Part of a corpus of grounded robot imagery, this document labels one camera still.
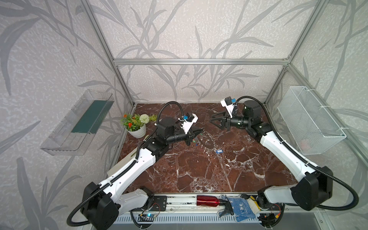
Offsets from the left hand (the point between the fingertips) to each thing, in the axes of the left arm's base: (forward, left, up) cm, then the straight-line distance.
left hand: (203, 127), depth 68 cm
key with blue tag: (+2, -13, -31) cm, 33 cm away
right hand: (+6, -5, +2) cm, 8 cm away
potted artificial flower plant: (+13, +41, -18) cm, 47 cm away
